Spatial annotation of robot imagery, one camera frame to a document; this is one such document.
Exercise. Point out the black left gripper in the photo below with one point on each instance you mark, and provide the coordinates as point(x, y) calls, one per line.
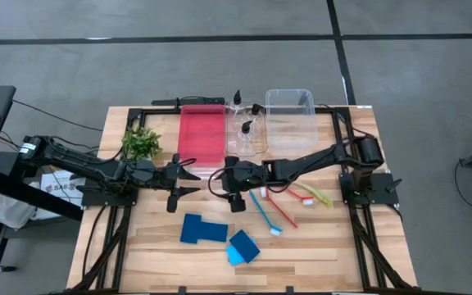
point(160, 176)

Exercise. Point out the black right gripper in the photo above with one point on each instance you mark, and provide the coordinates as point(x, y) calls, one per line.
point(246, 176)

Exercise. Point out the blue kitchen sponge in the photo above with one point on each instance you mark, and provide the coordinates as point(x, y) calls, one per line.
point(215, 232)
point(245, 246)
point(233, 256)
point(190, 228)

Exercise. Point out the blue dish brush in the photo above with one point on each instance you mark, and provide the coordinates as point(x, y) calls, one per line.
point(275, 231)

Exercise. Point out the yellow-green dish brush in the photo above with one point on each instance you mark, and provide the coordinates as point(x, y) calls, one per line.
point(325, 201)

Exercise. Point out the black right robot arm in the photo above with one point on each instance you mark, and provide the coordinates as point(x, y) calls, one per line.
point(301, 164)

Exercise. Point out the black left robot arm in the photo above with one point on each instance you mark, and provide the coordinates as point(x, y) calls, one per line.
point(80, 162)

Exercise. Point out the long red dish brush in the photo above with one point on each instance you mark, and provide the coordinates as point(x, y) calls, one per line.
point(263, 191)

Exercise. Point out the pink plastic tray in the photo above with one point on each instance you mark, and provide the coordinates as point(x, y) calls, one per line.
point(201, 135)

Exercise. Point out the clear plastic organizer tray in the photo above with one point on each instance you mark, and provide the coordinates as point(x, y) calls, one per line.
point(260, 143)

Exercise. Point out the green plant in white pot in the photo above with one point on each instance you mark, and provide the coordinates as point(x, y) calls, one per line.
point(141, 143)

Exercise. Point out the black power strip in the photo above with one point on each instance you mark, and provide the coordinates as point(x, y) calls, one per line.
point(203, 100)

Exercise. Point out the clear plastic storage bin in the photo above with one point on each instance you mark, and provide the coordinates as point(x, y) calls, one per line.
point(291, 123)

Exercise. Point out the short red dish brush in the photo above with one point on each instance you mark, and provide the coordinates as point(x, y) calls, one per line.
point(308, 201)

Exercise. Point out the black table edge clamp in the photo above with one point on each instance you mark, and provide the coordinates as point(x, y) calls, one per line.
point(182, 290)
point(289, 290)

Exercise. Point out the white printed paper sheet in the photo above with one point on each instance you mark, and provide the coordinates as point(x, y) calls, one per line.
point(60, 184)

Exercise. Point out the white plastic bag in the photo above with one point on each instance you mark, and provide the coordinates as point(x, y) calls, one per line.
point(10, 211)

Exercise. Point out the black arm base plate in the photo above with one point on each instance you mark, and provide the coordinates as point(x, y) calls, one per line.
point(379, 190)
point(109, 198)

